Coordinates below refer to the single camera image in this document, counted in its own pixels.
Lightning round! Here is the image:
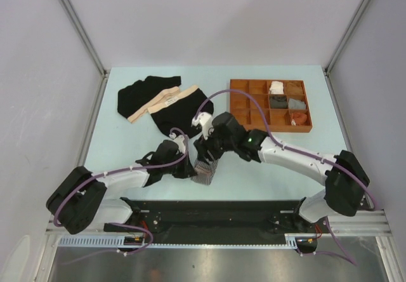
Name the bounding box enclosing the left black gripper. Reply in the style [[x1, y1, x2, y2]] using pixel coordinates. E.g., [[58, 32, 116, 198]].
[[162, 151, 196, 178]]

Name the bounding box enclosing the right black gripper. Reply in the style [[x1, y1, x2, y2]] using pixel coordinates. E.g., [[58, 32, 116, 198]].
[[193, 124, 236, 166]]

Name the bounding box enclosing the grey striped boxer underwear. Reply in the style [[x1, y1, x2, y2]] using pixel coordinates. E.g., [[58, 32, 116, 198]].
[[191, 159, 218, 185]]

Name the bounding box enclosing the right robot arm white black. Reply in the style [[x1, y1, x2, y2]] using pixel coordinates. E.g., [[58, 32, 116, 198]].
[[192, 112, 370, 232]]

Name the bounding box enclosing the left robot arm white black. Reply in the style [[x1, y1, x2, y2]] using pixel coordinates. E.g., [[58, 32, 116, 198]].
[[46, 135, 196, 234]]

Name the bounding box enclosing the black underwear beige waistband front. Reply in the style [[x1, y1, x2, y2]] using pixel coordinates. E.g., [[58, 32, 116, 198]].
[[148, 85, 207, 138]]

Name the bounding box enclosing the black underwear beige waistband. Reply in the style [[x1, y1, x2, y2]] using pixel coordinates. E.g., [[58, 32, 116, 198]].
[[148, 85, 207, 138], [117, 76, 181, 123]]

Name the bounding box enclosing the black underwear beige waistband back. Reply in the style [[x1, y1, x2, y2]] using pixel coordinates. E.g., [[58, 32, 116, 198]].
[[117, 76, 181, 123]]

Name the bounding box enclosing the dark grey rolled cloth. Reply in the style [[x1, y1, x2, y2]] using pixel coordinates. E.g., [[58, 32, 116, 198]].
[[269, 95, 288, 109]]

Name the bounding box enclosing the wooden compartment tray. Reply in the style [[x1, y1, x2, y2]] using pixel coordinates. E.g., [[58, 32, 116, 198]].
[[230, 79, 313, 133]]

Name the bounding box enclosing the white rolled cloth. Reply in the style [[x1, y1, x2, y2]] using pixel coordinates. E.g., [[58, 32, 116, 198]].
[[269, 81, 284, 95]]

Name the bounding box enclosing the light grey rolled cloth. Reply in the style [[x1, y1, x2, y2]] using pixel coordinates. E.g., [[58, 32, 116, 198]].
[[288, 98, 307, 110]]

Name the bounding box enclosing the orange rolled cloth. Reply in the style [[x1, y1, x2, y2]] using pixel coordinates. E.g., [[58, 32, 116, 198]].
[[290, 112, 308, 126]]

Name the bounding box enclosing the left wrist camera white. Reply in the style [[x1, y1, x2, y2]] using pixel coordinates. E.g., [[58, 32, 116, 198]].
[[169, 133, 187, 149]]

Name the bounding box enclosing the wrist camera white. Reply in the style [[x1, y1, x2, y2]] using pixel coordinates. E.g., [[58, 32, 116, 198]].
[[169, 133, 187, 149], [192, 112, 214, 140]]

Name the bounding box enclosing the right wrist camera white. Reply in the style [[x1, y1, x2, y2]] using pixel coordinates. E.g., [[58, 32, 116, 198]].
[[192, 112, 214, 140]]

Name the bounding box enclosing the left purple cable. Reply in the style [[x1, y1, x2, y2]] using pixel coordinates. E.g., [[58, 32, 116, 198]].
[[53, 128, 191, 264]]

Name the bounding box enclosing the white slotted cable duct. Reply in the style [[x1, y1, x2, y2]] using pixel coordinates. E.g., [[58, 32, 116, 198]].
[[58, 234, 317, 250]]

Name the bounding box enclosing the left aluminium frame post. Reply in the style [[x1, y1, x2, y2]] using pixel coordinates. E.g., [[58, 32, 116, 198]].
[[47, 0, 108, 78]]

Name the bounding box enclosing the aluminium frame post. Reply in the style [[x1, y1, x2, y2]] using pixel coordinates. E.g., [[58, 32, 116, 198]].
[[47, 0, 108, 78], [325, 0, 383, 73]]

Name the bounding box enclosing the aluminium front rail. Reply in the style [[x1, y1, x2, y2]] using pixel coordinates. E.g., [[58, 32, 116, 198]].
[[44, 208, 394, 237]]

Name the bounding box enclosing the right aluminium frame post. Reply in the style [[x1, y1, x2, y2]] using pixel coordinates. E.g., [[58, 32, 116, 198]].
[[325, 0, 383, 73]]

